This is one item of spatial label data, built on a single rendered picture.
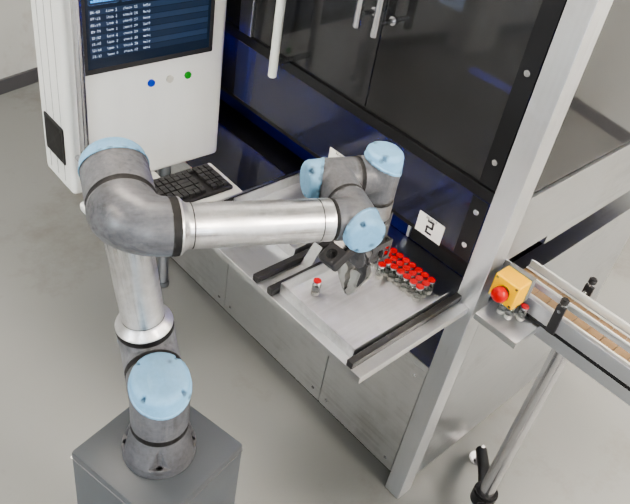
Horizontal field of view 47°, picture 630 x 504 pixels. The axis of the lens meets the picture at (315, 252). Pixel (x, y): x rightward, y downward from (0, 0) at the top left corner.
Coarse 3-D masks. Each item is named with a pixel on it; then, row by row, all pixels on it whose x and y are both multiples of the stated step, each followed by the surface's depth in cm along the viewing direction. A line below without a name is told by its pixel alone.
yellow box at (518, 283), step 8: (512, 264) 176; (504, 272) 173; (512, 272) 174; (520, 272) 174; (496, 280) 174; (504, 280) 172; (512, 280) 171; (520, 280) 172; (528, 280) 172; (512, 288) 171; (520, 288) 170; (528, 288) 173; (512, 296) 172; (520, 296) 172; (504, 304) 174; (512, 304) 173
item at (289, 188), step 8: (296, 176) 214; (272, 184) 208; (280, 184) 210; (288, 184) 213; (296, 184) 215; (248, 192) 203; (256, 192) 205; (264, 192) 207; (272, 192) 210; (280, 192) 211; (288, 192) 211; (296, 192) 212; (240, 200) 202; (288, 248) 189; (296, 248) 187; (304, 248) 190
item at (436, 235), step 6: (420, 210) 185; (420, 216) 186; (426, 216) 184; (420, 222) 186; (426, 222) 185; (438, 222) 182; (420, 228) 187; (438, 228) 182; (444, 228) 181; (426, 234) 186; (432, 234) 185; (438, 234) 183; (432, 240) 185; (438, 240) 184
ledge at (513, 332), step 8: (488, 304) 187; (496, 304) 187; (480, 312) 184; (488, 312) 184; (496, 312) 185; (480, 320) 183; (488, 320) 182; (496, 320) 182; (504, 320) 183; (512, 320) 183; (528, 320) 184; (488, 328) 182; (496, 328) 180; (504, 328) 181; (512, 328) 181; (520, 328) 181; (528, 328) 182; (536, 328) 182; (504, 336) 179; (512, 336) 179; (520, 336) 179; (528, 336) 181; (512, 344) 178
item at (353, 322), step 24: (288, 288) 175; (336, 288) 182; (360, 288) 184; (384, 288) 185; (312, 312) 170; (336, 312) 176; (360, 312) 177; (384, 312) 178; (408, 312) 180; (336, 336) 166; (360, 336) 171; (384, 336) 170
